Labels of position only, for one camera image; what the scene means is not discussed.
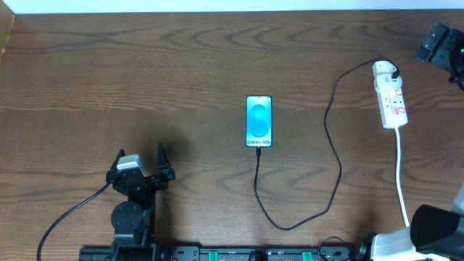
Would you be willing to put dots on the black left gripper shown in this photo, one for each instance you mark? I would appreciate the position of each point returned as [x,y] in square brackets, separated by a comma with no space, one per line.
[151,180]

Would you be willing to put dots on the blue Galaxy smartphone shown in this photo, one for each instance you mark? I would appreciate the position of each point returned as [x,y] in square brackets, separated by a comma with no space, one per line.
[259,121]

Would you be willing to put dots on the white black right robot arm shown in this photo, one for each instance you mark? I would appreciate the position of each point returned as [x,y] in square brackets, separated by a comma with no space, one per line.
[433,233]

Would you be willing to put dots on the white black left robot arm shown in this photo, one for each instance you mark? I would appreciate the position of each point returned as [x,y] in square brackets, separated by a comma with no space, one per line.
[133,219]

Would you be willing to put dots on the white charger adapter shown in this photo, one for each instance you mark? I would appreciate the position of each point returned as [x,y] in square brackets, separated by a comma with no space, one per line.
[386,77]

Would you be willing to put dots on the white power strip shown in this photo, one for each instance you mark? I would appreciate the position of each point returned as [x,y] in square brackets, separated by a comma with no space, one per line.
[392,109]

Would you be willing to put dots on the black mounting rail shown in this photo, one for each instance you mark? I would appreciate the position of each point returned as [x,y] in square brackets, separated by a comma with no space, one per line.
[331,252]

